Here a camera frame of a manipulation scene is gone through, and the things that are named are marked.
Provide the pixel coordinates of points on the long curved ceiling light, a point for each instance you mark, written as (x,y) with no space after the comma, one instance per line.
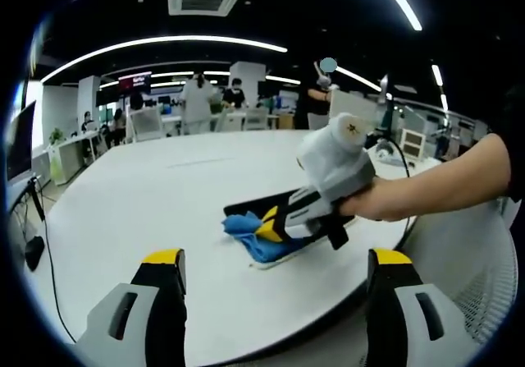
(164,40)

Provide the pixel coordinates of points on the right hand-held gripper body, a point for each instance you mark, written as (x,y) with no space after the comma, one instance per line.
(336,157)

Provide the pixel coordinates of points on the person's right hand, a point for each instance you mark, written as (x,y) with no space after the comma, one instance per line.
(377,200)

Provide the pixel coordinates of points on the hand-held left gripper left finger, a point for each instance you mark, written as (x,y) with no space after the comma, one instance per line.
(131,326)

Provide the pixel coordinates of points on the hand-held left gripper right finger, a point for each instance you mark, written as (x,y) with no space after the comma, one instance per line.
(410,326)

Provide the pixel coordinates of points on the white and black device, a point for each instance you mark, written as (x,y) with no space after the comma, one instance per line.
(387,153)

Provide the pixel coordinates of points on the white office desk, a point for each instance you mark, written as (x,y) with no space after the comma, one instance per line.
(67,157)

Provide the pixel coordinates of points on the black computer monitor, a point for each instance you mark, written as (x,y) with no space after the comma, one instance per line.
(20,143)

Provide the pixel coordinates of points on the white background office chair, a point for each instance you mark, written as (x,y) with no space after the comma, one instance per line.
(145,125)
(256,120)

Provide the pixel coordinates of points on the green potted plant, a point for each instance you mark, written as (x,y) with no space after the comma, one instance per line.
(57,136)

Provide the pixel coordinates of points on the white partition board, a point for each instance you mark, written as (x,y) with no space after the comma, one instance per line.
(348,104)

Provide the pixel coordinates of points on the white mesh office chair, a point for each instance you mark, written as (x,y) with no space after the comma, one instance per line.
(459,252)

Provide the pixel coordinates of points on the red wall screen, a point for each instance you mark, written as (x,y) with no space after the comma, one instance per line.
(135,82)

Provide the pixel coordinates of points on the black computer mouse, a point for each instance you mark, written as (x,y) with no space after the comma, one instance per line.
(34,253)

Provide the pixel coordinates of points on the straight ceiling light strip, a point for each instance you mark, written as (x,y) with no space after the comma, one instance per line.
(359,79)
(400,1)

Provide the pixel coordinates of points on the grey metal stand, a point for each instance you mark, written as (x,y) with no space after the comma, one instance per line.
(384,96)

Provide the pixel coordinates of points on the blue cleaning cloth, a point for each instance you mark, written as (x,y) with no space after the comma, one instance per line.
(242,225)

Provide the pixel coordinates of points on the white slatted cabinet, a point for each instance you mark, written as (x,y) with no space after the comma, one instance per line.
(412,144)

